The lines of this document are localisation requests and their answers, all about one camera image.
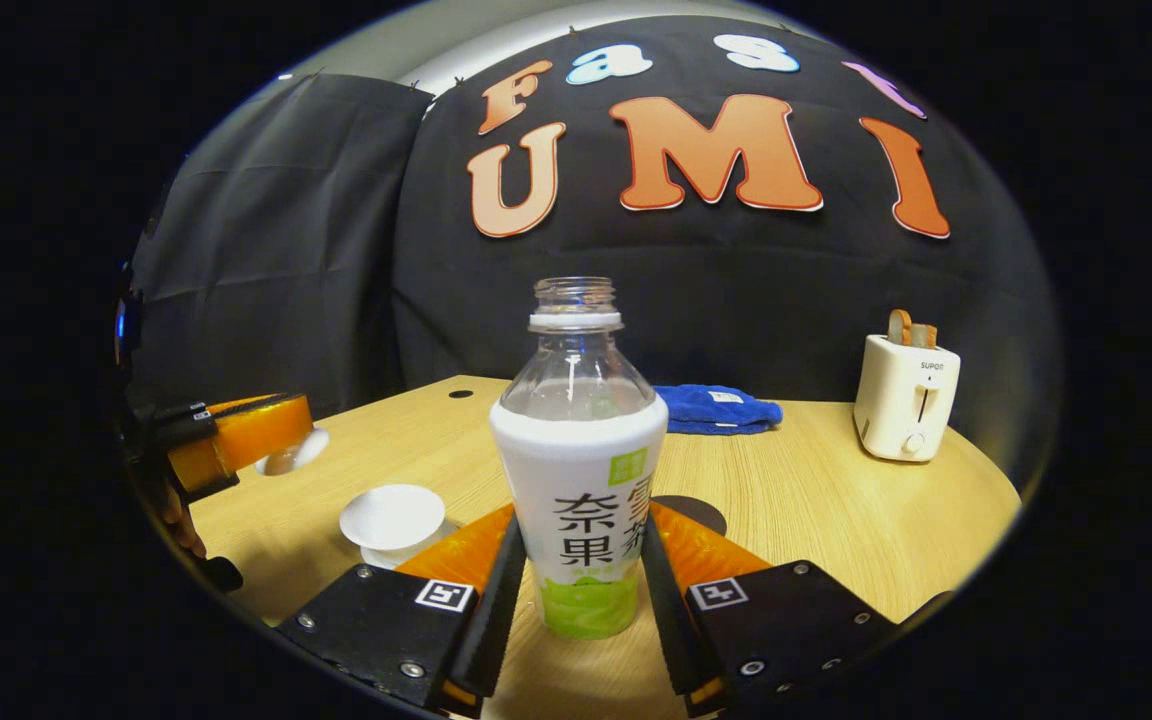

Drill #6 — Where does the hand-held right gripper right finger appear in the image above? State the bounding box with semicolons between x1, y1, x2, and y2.
641;500;902;717

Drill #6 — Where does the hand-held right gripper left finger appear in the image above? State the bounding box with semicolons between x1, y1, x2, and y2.
276;503;529;719

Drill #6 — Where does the white teacup lid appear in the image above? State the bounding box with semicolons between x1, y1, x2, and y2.
256;427;330;477

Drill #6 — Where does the dark round coaster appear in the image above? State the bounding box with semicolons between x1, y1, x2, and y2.
651;495;728;538

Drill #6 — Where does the white teacup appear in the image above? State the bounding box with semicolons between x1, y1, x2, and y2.
339;484;447;553

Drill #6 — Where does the clear water bottle green label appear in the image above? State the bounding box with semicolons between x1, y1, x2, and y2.
489;277;670;641

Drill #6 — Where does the white saucer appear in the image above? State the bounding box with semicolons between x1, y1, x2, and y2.
360;518;462;571

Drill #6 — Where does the black backdrop cloth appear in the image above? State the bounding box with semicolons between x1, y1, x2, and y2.
126;15;1057;481

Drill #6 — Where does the blue towel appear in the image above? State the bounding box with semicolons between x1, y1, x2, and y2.
654;384;784;436

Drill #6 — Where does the white toaster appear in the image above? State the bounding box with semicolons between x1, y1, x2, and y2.
853;334;962;463

